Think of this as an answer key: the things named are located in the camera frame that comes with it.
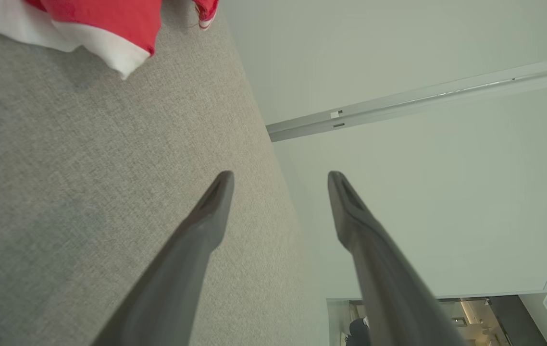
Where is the white wall rail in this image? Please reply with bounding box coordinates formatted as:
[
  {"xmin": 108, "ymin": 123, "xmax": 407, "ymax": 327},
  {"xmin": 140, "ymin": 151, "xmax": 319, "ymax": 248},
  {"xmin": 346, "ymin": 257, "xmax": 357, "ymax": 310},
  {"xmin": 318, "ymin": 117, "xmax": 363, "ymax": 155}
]
[{"xmin": 266, "ymin": 53, "xmax": 547, "ymax": 143}]

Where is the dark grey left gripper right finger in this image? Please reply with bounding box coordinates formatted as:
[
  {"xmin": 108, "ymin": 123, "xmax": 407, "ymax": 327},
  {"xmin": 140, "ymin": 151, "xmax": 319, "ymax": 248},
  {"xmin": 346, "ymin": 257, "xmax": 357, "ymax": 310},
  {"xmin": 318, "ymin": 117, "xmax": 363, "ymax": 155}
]
[{"xmin": 327, "ymin": 171, "xmax": 466, "ymax": 346}]

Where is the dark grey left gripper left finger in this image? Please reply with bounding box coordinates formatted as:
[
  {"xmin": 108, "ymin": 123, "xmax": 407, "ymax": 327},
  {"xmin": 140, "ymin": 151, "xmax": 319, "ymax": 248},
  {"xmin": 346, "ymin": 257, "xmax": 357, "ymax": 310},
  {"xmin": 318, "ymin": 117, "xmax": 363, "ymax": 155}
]
[{"xmin": 91, "ymin": 171, "xmax": 235, "ymax": 346}]

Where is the grey fabric sofa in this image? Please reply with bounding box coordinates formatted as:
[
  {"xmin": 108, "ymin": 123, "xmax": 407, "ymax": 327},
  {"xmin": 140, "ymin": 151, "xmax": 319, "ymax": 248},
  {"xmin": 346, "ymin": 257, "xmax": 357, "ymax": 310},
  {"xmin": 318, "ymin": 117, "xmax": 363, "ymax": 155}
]
[{"xmin": 0, "ymin": 0, "xmax": 329, "ymax": 346}]

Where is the red Bulls 23 jersey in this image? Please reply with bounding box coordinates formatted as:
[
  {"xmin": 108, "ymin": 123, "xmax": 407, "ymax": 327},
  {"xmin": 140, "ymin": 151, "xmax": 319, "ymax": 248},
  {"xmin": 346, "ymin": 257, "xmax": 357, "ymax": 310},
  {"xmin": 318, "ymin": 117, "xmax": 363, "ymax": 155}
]
[{"xmin": 0, "ymin": 0, "xmax": 220, "ymax": 80}]

